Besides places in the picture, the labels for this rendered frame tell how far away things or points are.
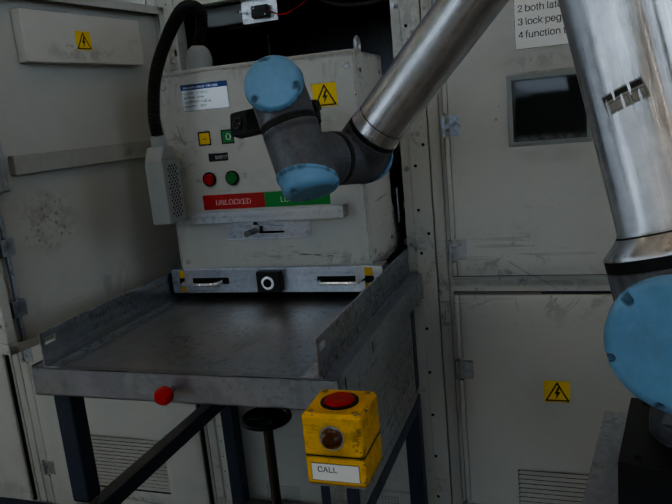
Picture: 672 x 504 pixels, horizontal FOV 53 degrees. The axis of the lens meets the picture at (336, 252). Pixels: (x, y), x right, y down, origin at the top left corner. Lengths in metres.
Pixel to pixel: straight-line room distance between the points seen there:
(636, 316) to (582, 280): 0.95
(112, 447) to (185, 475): 0.27
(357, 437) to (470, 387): 0.95
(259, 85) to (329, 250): 0.58
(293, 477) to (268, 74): 1.33
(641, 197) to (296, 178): 0.49
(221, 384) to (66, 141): 0.74
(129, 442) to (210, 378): 1.12
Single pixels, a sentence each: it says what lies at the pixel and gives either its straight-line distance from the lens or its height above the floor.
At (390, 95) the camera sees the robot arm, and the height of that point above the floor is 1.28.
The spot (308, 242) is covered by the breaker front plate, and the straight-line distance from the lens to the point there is 1.54.
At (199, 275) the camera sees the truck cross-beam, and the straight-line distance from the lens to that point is 1.67.
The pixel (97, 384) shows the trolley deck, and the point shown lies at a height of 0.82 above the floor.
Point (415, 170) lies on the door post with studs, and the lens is 1.67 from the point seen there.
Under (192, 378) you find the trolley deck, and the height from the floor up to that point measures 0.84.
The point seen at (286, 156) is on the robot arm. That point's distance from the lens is 1.02.
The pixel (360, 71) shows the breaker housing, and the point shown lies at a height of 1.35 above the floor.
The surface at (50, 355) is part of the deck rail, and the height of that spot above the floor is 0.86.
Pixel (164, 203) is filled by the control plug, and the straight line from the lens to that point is 1.56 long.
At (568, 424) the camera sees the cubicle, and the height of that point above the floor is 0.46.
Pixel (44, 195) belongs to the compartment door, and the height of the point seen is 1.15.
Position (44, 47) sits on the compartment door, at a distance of 1.63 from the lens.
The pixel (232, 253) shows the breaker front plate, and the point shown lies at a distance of 1.63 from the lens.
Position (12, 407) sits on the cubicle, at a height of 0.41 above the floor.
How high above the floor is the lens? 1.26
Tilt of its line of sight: 12 degrees down
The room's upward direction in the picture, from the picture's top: 5 degrees counter-clockwise
